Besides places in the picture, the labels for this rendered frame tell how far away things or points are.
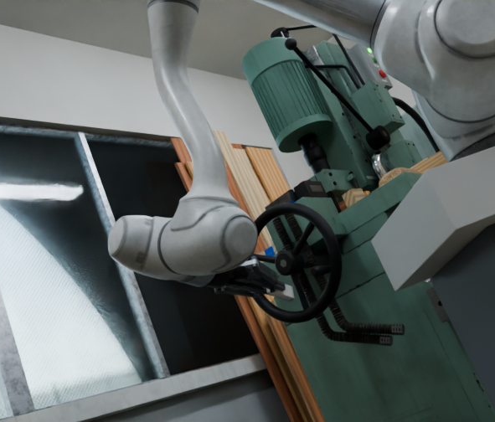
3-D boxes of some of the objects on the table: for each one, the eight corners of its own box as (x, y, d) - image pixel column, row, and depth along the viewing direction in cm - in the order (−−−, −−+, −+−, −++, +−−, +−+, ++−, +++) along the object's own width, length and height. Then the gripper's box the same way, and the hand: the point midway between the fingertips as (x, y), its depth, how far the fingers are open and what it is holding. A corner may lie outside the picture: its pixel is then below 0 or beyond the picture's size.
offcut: (357, 202, 177) (350, 188, 178) (348, 208, 179) (341, 195, 180) (368, 201, 180) (361, 187, 181) (358, 207, 182) (352, 194, 183)
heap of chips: (373, 191, 174) (367, 178, 175) (399, 192, 185) (394, 180, 186) (402, 172, 169) (395, 159, 170) (428, 175, 180) (421, 162, 181)
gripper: (226, 234, 134) (310, 265, 149) (184, 263, 142) (267, 290, 156) (230, 267, 130) (316, 296, 145) (187, 296, 137) (272, 321, 152)
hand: (280, 290), depth 148 cm, fingers closed
